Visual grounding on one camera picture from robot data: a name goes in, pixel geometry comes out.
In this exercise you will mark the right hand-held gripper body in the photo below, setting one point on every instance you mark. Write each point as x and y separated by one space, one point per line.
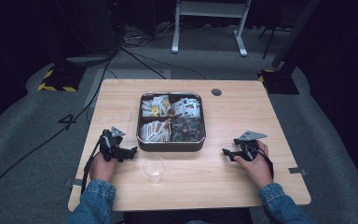
249 148

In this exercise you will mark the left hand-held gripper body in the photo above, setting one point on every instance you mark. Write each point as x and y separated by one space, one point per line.
110 146

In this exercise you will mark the clear plastic cup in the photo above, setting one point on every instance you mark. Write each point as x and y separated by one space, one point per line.
154 169

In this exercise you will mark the dark square compartment tray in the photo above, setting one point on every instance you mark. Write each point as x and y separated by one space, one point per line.
171 147

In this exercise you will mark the person's right hand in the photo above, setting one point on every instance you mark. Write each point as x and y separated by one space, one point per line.
256 171

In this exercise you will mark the person's left hand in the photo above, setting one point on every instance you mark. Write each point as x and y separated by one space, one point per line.
101 169

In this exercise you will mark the pile of white red sticks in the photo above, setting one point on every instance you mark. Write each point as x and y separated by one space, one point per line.
154 129

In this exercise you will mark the pile of dark wrapped candies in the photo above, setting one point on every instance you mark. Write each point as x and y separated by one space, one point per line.
187 129

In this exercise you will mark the pile of white yellow packets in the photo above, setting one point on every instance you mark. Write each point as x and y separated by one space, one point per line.
155 106

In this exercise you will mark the grey tape piece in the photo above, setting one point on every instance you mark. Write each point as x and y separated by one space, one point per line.
296 170
74 182

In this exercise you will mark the pile of white black packets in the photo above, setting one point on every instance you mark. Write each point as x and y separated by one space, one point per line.
186 107

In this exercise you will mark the grey round table grommet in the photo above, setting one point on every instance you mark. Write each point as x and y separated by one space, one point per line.
216 92

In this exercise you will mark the black yellow striped base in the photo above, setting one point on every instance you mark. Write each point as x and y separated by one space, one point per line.
62 79
279 82

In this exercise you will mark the dark slanted pole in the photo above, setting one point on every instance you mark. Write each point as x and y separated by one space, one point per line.
295 34

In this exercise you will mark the white metal stand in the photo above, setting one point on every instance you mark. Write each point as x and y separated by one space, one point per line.
209 9

